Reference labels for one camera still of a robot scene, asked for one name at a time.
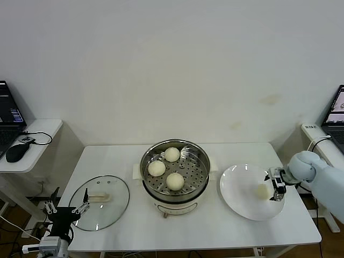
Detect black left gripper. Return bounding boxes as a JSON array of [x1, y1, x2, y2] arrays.
[[42, 187, 91, 238]]

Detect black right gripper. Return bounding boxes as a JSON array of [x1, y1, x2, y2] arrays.
[[263, 173, 288, 203]]

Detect white steamed baozi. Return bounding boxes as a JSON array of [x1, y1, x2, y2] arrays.
[[148, 160, 166, 177], [164, 147, 180, 162], [254, 184, 270, 200], [166, 173, 185, 191]]

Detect glass lid with cream handle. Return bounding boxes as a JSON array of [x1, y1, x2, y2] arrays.
[[67, 175, 130, 232]]

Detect white round plate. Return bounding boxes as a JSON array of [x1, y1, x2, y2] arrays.
[[219, 164, 285, 221]]

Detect white floor power strip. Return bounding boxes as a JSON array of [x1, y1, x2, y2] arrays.
[[20, 228, 41, 239]]

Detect white side desk with mouse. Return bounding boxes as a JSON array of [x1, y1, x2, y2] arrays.
[[0, 119, 64, 224]]

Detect white side desk with label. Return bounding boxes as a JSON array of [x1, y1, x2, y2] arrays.
[[300, 124, 344, 233]]

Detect black computer mouse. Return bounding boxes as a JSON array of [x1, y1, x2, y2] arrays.
[[5, 144, 30, 163]]

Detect small black dongle with sticker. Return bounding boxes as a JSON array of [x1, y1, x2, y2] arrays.
[[18, 135, 36, 145]]

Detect grey laptop with image windows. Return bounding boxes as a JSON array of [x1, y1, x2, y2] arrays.
[[321, 85, 344, 155]]

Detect cream electric cooking pot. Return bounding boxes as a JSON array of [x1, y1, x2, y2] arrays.
[[132, 156, 219, 219]]

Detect black laptop with dark screen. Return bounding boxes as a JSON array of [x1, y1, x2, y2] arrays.
[[0, 80, 28, 159]]

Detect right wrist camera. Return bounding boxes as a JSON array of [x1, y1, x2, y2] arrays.
[[268, 167, 285, 180]]

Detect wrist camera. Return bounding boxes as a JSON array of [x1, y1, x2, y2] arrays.
[[22, 236, 61, 253], [268, 167, 285, 180]]

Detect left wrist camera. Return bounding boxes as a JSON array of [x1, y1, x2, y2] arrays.
[[22, 236, 61, 253]]

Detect black cable with adapter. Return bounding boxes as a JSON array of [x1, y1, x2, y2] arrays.
[[297, 137, 332, 224]]

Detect white laptop cable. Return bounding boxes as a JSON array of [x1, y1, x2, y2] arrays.
[[307, 135, 332, 154]]

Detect black dongle cable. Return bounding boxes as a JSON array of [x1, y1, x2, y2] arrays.
[[21, 131, 53, 146]]

